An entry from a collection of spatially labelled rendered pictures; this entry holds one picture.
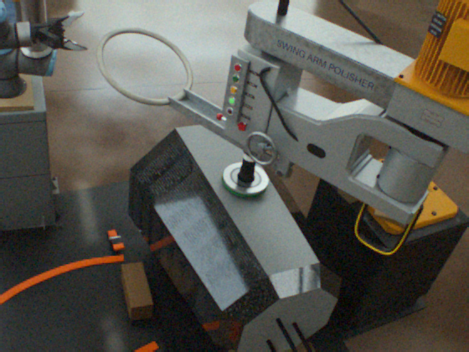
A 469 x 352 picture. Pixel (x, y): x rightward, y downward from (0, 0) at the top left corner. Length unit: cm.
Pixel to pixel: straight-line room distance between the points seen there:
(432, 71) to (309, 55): 44
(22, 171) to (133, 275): 85
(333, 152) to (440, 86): 51
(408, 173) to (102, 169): 241
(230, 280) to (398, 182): 80
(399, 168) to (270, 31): 68
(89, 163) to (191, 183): 143
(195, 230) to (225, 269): 27
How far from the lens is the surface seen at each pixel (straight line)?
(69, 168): 387
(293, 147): 215
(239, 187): 245
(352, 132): 199
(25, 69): 288
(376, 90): 187
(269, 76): 207
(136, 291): 294
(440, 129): 183
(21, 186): 322
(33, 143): 303
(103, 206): 355
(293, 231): 239
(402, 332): 333
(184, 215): 255
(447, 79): 179
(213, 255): 237
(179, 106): 250
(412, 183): 201
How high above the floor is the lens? 248
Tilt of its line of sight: 39 degrees down
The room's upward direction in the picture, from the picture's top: 12 degrees clockwise
